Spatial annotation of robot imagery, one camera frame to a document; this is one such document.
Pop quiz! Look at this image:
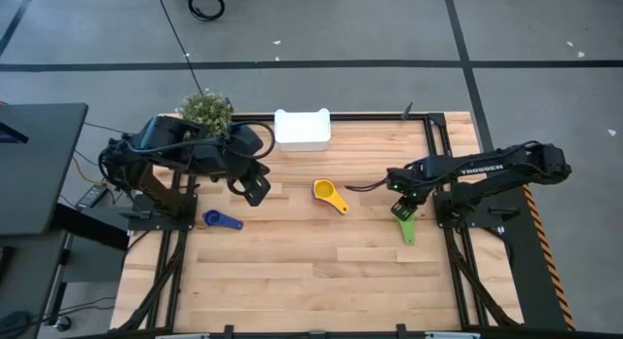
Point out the black aluminium table frame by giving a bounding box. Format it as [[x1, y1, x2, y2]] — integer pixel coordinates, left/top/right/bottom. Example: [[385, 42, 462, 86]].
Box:
[[116, 112, 525, 339]]

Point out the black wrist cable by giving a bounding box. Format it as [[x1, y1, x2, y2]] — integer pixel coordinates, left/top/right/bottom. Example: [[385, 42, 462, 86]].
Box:
[[226, 121, 276, 161], [344, 178, 390, 193]]

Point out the black side desk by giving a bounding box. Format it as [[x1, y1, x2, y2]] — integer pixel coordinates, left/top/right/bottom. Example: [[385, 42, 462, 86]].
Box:
[[0, 102, 90, 237]]

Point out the green plant in striped pot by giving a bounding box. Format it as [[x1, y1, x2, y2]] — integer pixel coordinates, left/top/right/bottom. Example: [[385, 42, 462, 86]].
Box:
[[177, 89, 235, 138]]

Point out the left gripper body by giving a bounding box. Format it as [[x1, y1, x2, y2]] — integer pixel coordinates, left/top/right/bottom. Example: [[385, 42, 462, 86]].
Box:
[[226, 158, 272, 207]]

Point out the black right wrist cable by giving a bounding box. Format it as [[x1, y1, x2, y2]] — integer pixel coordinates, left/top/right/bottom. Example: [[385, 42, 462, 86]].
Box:
[[344, 178, 390, 193]]

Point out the green plastic measuring cup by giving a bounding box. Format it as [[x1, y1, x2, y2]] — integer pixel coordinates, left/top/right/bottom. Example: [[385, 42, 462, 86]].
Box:
[[392, 212, 417, 246]]

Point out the black hazard-striped floor plate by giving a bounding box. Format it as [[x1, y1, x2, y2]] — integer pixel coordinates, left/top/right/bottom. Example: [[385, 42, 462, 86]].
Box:
[[481, 155, 576, 331]]

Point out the yellow plastic measuring cup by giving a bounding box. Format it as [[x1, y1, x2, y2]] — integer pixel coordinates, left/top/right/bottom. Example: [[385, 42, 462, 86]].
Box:
[[311, 178, 350, 216]]

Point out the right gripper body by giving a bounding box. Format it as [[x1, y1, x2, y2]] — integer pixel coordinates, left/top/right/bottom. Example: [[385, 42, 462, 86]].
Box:
[[386, 166, 432, 222]]

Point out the black power adapter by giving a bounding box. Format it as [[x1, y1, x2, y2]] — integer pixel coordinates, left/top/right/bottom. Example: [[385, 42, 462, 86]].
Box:
[[75, 182, 109, 211]]

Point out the coiled black cable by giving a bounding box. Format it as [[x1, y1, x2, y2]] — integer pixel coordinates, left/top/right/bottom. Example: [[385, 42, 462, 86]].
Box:
[[187, 0, 227, 22]]

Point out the small purple measuring cup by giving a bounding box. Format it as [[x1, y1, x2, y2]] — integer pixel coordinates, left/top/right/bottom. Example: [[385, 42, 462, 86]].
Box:
[[202, 209, 244, 232]]

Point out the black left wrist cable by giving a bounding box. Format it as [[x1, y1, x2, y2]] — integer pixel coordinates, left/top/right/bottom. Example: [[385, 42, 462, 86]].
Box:
[[226, 121, 276, 161]]

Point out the white plastic basket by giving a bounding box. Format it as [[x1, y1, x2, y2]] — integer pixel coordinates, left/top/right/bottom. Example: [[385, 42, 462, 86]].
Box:
[[274, 107, 333, 153]]

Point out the long black floor cable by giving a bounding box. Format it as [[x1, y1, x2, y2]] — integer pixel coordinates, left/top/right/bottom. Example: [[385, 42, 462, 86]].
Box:
[[155, 0, 204, 95]]

